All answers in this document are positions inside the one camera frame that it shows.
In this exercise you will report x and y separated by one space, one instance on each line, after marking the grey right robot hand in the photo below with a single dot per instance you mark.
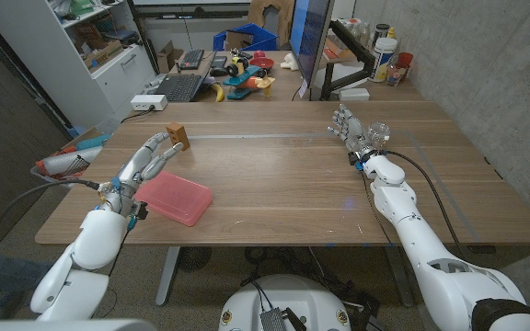
352 133

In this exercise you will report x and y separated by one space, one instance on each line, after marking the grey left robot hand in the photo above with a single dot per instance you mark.
131 172

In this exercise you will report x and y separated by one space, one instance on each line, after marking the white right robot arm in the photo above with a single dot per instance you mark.
430 257

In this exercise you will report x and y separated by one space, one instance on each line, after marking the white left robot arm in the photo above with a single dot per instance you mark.
99 239

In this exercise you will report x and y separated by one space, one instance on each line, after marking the clear glass jar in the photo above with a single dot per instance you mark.
379 132

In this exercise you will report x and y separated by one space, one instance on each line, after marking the pink plastic pencil case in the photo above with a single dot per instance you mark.
177 197

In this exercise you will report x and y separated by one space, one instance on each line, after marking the wooden block with holes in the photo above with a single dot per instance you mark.
178 135

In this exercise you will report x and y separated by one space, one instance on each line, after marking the small white box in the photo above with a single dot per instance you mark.
353 94

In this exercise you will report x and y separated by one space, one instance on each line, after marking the white paper note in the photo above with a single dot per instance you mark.
303 89

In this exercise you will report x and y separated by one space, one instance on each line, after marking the white power strip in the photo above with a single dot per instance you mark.
147 102

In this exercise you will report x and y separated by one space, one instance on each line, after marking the small glass with items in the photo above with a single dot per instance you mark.
395 74

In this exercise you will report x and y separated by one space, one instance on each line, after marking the white labelled canister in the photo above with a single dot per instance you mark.
382 60

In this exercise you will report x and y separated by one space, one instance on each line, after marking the red cup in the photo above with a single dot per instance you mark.
405 60

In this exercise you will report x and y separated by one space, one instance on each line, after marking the white toy figure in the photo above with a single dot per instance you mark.
289 62

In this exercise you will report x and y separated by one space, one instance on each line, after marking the black laptop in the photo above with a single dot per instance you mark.
180 87

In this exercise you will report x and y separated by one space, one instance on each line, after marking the black lidded bottle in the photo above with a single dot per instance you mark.
381 32

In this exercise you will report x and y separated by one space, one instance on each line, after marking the flat computer monitor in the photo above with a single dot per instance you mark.
308 37

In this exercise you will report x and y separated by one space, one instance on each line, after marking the black floor fan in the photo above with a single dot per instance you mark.
193 258

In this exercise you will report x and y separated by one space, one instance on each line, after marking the grey table leg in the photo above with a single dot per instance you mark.
167 276
399 276

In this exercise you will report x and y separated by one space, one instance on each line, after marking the red bowl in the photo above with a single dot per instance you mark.
262 62

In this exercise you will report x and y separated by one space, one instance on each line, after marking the yellow banana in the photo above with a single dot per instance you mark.
219 93

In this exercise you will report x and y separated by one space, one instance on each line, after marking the teal orange toy airplane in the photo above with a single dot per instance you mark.
246 80

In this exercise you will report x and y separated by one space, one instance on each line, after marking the cardboard box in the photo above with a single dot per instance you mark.
167 57

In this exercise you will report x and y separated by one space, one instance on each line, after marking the black keyboard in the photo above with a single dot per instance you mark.
192 59

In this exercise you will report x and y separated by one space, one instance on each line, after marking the blue plastic bin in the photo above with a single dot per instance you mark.
260 39

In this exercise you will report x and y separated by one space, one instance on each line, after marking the black computer mouse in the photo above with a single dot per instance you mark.
219 71

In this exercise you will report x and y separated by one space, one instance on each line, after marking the wooden cutout board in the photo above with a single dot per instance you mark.
283 18

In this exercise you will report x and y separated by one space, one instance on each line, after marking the white shelf cabinet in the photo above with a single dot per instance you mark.
39 50

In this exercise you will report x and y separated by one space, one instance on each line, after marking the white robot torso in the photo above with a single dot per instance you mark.
288 299

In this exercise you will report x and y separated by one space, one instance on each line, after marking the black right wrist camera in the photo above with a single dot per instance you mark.
355 158

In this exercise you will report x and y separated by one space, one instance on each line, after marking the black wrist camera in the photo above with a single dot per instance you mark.
355 158
140 211

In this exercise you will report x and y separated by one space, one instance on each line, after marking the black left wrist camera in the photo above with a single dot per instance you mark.
140 211

